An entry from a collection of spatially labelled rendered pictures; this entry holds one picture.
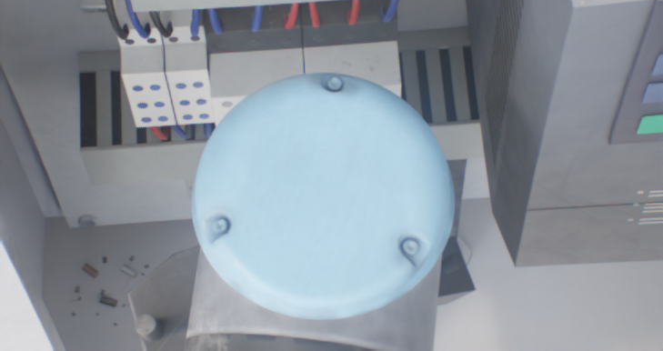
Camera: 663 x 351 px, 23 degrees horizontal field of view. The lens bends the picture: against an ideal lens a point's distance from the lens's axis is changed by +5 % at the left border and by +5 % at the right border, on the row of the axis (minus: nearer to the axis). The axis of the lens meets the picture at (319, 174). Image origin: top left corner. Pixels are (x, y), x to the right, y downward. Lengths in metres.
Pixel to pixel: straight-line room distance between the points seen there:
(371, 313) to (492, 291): 0.49
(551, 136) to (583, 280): 0.44
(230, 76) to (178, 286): 0.10
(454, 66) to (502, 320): 0.24
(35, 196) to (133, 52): 0.31
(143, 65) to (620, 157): 0.23
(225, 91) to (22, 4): 0.13
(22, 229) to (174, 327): 0.30
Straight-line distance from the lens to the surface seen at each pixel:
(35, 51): 0.85
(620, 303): 1.03
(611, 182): 0.65
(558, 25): 0.55
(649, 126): 0.60
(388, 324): 0.54
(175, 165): 0.83
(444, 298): 0.81
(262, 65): 0.73
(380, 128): 0.54
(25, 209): 1.00
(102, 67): 0.84
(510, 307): 1.02
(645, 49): 0.55
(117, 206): 1.01
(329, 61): 0.73
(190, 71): 0.73
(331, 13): 0.73
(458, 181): 0.92
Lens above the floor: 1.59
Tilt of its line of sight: 63 degrees down
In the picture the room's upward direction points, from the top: 3 degrees counter-clockwise
